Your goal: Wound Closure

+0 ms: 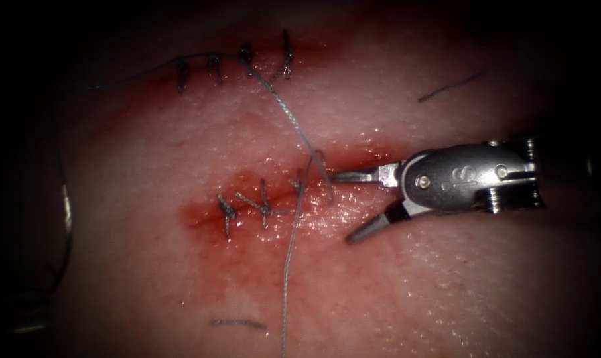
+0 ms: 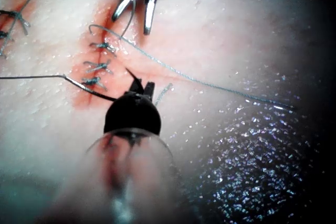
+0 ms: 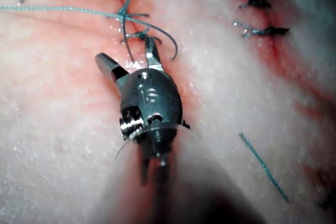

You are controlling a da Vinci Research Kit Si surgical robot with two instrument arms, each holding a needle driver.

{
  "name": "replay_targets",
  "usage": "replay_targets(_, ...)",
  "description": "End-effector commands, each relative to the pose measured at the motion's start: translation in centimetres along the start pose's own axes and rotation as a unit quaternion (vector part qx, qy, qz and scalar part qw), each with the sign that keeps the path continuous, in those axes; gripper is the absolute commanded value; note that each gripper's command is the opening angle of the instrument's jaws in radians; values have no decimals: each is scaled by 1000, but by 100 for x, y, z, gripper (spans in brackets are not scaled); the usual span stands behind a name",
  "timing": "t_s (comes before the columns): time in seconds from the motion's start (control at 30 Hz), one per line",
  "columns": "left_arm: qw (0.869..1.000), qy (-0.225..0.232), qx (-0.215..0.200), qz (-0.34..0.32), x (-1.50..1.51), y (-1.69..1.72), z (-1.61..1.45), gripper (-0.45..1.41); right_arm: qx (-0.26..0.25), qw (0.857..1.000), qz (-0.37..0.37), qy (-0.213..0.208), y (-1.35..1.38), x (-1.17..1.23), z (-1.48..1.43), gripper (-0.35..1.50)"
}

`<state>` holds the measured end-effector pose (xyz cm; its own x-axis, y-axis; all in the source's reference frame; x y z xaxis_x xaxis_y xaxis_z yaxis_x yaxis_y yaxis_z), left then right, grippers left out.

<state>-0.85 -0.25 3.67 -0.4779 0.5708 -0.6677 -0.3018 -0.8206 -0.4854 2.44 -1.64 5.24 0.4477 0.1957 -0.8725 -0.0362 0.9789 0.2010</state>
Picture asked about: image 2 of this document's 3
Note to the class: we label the right arm needle driver jaw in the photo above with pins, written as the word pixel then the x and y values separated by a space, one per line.
pixel 148 11
pixel 123 5

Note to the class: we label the left arm needle driver jaw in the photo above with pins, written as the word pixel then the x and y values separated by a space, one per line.
pixel 137 87
pixel 149 90

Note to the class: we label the left arm needle driver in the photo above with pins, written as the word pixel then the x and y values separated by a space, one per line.
pixel 132 113

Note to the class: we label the curved steel needle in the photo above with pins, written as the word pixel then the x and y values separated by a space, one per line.
pixel 78 85

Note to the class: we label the blue thread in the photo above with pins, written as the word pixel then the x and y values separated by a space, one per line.
pixel 210 85

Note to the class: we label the dark left arm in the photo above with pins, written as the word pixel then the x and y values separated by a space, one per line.
pixel 136 182

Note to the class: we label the blue stitching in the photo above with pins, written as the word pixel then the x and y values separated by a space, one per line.
pixel 101 45
pixel 15 14

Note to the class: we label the tissue pad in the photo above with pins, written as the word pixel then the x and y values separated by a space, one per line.
pixel 210 37

